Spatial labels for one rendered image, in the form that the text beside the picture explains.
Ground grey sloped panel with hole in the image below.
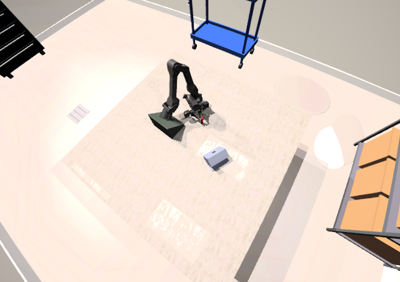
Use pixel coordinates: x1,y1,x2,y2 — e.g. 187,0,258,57
203,146,229,171

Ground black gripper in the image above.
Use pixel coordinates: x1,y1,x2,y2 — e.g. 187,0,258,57
184,99,209,120

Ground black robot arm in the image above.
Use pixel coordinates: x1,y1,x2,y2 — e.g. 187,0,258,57
159,59,203,120

